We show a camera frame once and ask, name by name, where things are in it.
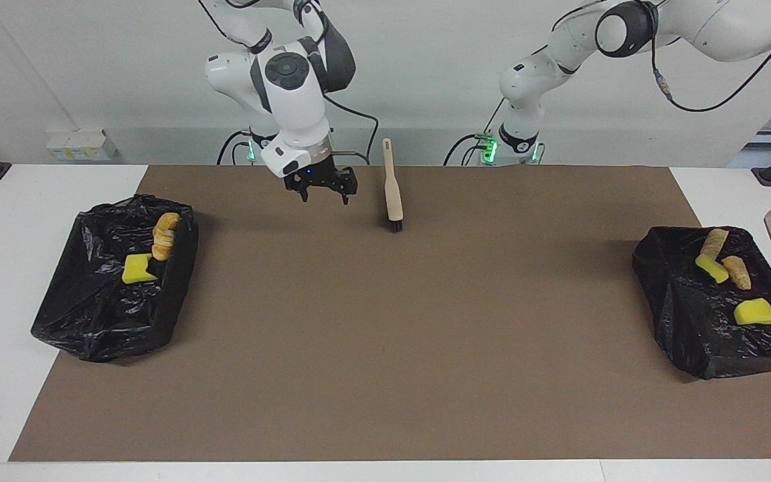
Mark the beige hand brush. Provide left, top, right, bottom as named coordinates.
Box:
left=382, top=138, right=405, bottom=233

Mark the striped croissant bread piece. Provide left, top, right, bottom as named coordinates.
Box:
left=722, top=255, right=753, bottom=291
left=153, top=212, right=181, bottom=243

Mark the large notched yellow sponge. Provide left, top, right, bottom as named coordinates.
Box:
left=122, top=254, right=159, bottom=285

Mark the pale cracker piece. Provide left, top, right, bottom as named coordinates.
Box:
left=700, top=228, right=730, bottom=262

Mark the small notched yellow sponge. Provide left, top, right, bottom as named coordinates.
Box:
left=695, top=253, right=730, bottom=285

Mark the rounded yellow sponge chunk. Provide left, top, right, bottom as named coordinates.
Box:
left=734, top=299, right=771, bottom=326

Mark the black trash bag bin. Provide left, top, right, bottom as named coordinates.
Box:
left=632, top=226, right=771, bottom=380
left=31, top=194, right=200, bottom=364

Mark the brown table mat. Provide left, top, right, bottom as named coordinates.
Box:
left=9, top=165, right=771, bottom=463

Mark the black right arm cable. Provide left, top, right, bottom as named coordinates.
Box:
left=198, top=0, right=380, bottom=166

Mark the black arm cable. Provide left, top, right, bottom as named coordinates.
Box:
left=198, top=0, right=380, bottom=166
left=549, top=0, right=771, bottom=113

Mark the black base cable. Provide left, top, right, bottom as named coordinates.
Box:
left=217, top=131, right=252, bottom=166
left=444, top=133, right=493, bottom=166

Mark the white wall socket box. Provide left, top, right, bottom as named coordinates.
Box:
left=46, top=129, right=119, bottom=161

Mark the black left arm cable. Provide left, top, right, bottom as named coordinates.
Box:
left=549, top=0, right=771, bottom=113

